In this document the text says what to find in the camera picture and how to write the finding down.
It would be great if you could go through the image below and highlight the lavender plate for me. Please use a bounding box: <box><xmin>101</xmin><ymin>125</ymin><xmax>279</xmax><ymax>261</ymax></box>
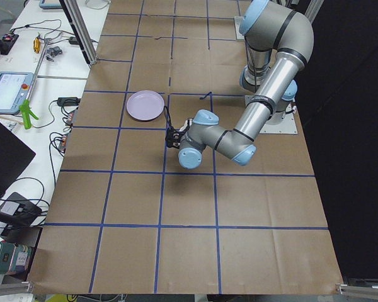
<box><xmin>127</xmin><ymin>90</ymin><xmax>164</xmax><ymax>121</ymax></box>

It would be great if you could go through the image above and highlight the aluminium frame post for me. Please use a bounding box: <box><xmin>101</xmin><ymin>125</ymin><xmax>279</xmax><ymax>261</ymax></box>
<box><xmin>59</xmin><ymin>0</ymin><xmax>98</xmax><ymax>66</ymax></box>

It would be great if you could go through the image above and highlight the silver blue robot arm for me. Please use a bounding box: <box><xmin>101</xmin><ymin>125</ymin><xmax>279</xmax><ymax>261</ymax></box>
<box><xmin>178</xmin><ymin>1</ymin><xmax>314</xmax><ymax>169</ymax></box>

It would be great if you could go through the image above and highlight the green reacher grabber tool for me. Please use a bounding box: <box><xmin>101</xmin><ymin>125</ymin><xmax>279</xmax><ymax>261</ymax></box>
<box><xmin>19</xmin><ymin>99</ymin><xmax>39</xmax><ymax>130</ymax></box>

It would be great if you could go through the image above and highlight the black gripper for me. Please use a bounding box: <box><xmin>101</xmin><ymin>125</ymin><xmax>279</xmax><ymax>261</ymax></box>
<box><xmin>165</xmin><ymin>121</ymin><xmax>192</xmax><ymax>148</ymax></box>

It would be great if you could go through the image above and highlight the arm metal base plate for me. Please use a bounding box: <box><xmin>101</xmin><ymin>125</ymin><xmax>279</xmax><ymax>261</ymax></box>
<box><xmin>244</xmin><ymin>94</ymin><xmax>298</xmax><ymax>136</ymax></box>
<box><xmin>234</xmin><ymin>16</ymin><xmax>249</xmax><ymax>41</ymax></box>

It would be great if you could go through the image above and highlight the teach pendant tablet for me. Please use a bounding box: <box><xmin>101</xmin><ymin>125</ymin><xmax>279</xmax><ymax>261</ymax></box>
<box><xmin>0</xmin><ymin>72</ymin><xmax>33</xmax><ymax>115</ymax></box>

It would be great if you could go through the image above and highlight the black monitor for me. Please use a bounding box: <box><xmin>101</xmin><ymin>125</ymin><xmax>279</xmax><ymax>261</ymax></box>
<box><xmin>0</xmin><ymin>123</ymin><xmax>35</xmax><ymax>197</ymax></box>

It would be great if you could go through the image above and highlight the black power adapter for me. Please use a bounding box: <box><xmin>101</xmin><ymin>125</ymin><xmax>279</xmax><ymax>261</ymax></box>
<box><xmin>57</xmin><ymin>97</ymin><xmax>81</xmax><ymax>106</ymax></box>

